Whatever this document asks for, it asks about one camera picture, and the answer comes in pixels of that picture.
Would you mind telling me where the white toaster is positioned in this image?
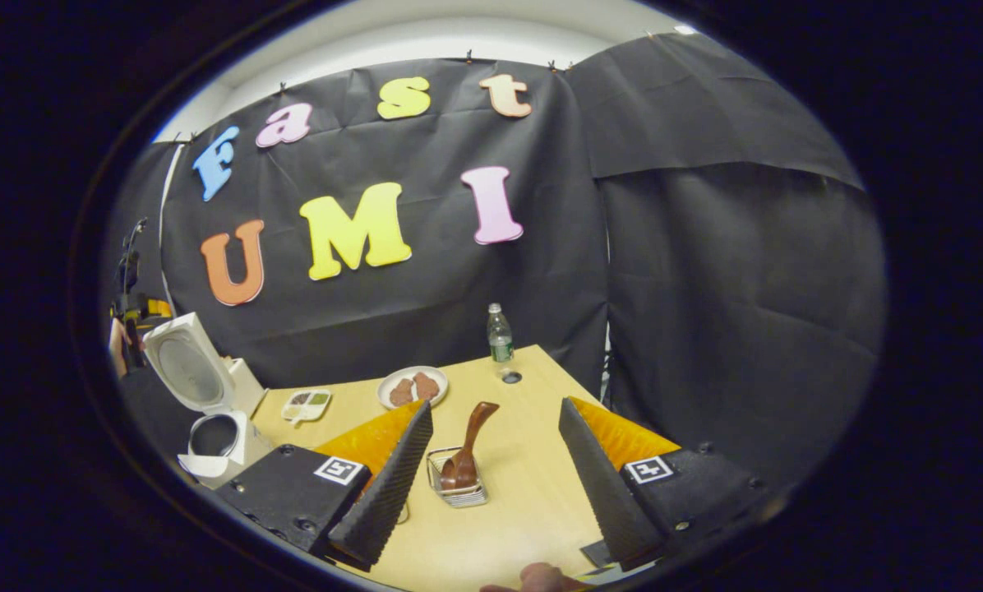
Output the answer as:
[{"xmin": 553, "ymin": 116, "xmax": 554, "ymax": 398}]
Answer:
[{"xmin": 222, "ymin": 355, "xmax": 267, "ymax": 419}]

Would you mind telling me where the white rice cooker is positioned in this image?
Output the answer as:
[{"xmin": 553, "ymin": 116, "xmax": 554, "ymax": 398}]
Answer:
[{"xmin": 142, "ymin": 312, "xmax": 275, "ymax": 490}]

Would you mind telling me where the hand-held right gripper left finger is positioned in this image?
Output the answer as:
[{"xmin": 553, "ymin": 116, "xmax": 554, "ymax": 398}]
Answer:
[{"xmin": 215, "ymin": 400, "xmax": 435, "ymax": 572}]

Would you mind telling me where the white divided condiment dish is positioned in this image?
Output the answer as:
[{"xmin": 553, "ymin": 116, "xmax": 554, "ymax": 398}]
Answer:
[{"xmin": 282, "ymin": 388, "xmax": 334, "ymax": 426}]

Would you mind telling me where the metal wire chopstick holder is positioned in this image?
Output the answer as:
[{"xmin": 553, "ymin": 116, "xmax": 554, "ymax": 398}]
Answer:
[{"xmin": 426, "ymin": 446, "xmax": 490, "ymax": 508}]

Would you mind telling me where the black backdrop cloth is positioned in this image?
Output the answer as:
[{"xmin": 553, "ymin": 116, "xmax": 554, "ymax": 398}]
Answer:
[{"xmin": 101, "ymin": 33, "xmax": 887, "ymax": 494}]

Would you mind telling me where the brown wooden spoon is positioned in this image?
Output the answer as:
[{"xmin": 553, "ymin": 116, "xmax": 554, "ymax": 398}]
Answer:
[{"xmin": 440, "ymin": 401, "xmax": 501, "ymax": 493}]

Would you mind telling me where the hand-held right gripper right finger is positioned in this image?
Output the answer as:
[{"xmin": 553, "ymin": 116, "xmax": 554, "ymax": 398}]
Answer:
[{"xmin": 559, "ymin": 397, "xmax": 768, "ymax": 572}]

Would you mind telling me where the green label water bottle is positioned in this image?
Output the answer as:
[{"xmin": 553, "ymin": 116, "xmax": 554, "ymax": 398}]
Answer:
[{"xmin": 487, "ymin": 303, "xmax": 515, "ymax": 364}]

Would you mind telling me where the white round plate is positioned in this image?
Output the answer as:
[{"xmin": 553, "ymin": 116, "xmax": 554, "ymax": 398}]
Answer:
[{"xmin": 376, "ymin": 365, "xmax": 450, "ymax": 410}]

